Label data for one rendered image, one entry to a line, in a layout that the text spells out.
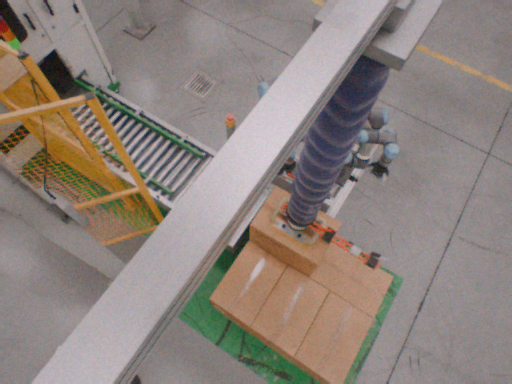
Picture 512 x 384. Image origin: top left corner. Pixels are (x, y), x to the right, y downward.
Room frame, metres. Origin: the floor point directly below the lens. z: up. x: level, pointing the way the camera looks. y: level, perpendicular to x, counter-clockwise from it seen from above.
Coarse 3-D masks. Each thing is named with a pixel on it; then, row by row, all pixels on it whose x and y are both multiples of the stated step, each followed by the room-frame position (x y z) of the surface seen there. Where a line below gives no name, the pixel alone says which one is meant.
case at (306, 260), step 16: (272, 192) 1.27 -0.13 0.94; (272, 208) 1.13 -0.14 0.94; (256, 224) 0.99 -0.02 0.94; (336, 224) 1.03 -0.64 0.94; (256, 240) 0.95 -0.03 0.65; (272, 240) 0.88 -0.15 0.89; (288, 240) 0.87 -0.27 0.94; (320, 240) 0.89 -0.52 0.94; (288, 256) 0.81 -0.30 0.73; (304, 256) 0.76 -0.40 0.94; (320, 256) 0.77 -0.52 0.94; (304, 272) 0.73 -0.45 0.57
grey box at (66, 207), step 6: (42, 186) 0.82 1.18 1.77; (42, 192) 0.79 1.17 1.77; (48, 198) 0.76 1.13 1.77; (60, 198) 0.76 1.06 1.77; (60, 204) 0.73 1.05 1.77; (66, 204) 0.73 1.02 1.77; (66, 210) 0.70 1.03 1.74; (72, 210) 0.72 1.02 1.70; (72, 216) 0.70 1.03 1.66; (78, 216) 0.72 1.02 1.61; (78, 222) 0.70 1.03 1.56; (84, 222) 0.72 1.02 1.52
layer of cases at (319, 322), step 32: (256, 256) 0.84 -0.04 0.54; (352, 256) 0.90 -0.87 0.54; (224, 288) 0.55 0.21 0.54; (256, 288) 0.57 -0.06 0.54; (288, 288) 0.59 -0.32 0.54; (320, 288) 0.61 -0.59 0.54; (352, 288) 0.63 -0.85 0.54; (384, 288) 0.65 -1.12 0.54; (256, 320) 0.32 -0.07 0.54; (288, 320) 0.34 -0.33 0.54; (320, 320) 0.36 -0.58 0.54; (352, 320) 0.38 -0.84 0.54; (288, 352) 0.11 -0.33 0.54; (320, 352) 0.13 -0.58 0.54; (352, 352) 0.14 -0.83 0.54
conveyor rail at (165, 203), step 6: (60, 138) 1.88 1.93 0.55; (78, 150) 1.77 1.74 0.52; (84, 156) 1.74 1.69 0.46; (108, 162) 1.62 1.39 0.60; (114, 168) 1.57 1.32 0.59; (114, 174) 1.56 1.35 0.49; (120, 174) 1.51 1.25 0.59; (126, 174) 1.51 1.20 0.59; (120, 180) 1.53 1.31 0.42; (132, 180) 1.46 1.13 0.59; (132, 186) 1.45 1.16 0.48; (138, 192) 1.42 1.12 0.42; (150, 192) 1.35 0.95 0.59; (156, 192) 1.35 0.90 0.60; (156, 198) 1.30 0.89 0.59; (162, 198) 1.30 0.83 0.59; (162, 204) 1.27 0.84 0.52; (168, 204) 1.25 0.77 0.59; (174, 204) 1.25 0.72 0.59; (168, 210) 1.25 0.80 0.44; (228, 246) 0.92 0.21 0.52
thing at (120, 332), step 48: (384, 0) 0.82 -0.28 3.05; (336, 48) 0.65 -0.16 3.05; (288, 96) 0.51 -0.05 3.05; (240, 144) 0.38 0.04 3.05; (288, 144) 0.41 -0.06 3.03; (192, 192) 0.28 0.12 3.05; (240, 192) 0.28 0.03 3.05; (192, 240) 0.19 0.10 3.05; (144, 288) 0.10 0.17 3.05; (192, 288) 0.12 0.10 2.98; (96, 336) 0.03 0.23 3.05; (144, 336) 0.03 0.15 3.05
